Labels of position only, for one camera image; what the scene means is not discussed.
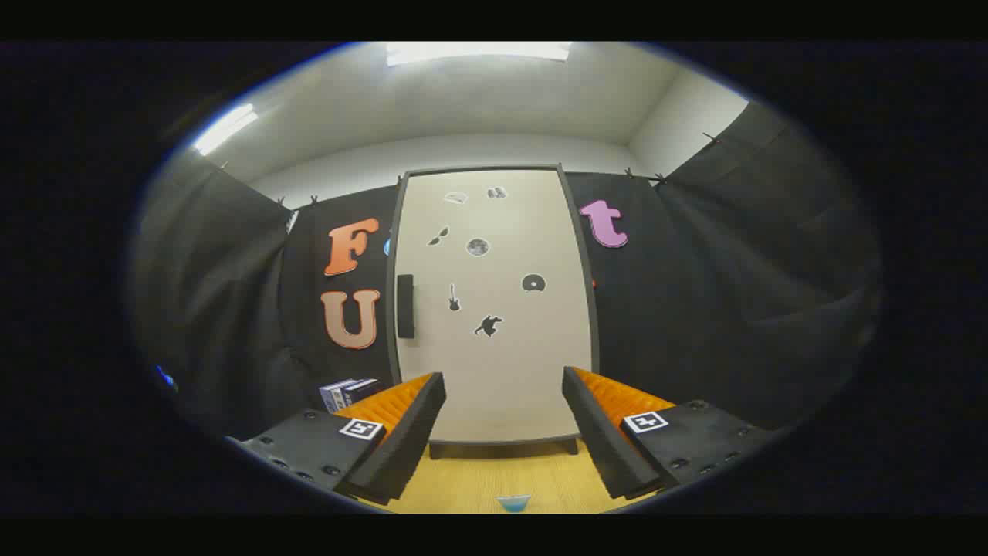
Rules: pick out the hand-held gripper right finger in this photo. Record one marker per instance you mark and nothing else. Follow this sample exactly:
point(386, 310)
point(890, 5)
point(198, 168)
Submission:
point(600, 442)

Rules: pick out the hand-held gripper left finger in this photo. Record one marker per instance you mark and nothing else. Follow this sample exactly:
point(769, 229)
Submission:
point(407, 442)

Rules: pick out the blue and white tube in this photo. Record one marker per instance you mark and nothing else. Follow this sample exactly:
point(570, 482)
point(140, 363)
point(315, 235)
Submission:
point(513, 503)

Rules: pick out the white cabinet door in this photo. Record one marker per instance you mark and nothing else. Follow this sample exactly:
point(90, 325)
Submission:
point(502, 371)

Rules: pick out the dark blue book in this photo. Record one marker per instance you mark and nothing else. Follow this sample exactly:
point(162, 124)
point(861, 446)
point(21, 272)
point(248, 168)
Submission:
point(361, 388)

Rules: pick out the white book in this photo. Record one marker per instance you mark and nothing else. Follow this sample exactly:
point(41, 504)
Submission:
point(341, 390)

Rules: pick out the light blue book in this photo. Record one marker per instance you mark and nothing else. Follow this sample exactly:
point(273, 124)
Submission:
point(327, 397)

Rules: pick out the grey cabinet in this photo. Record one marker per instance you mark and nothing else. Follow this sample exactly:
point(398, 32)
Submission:
point(595, 332)

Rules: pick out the black backdrop cloth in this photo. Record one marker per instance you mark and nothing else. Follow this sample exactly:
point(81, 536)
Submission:
point(733, 309)

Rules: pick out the narrow ceiling light strip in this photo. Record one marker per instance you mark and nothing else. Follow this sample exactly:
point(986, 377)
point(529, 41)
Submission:
point(224, 129)

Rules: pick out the wide ceiling light panel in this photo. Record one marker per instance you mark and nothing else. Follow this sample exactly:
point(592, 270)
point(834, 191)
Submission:
point(478, 52)

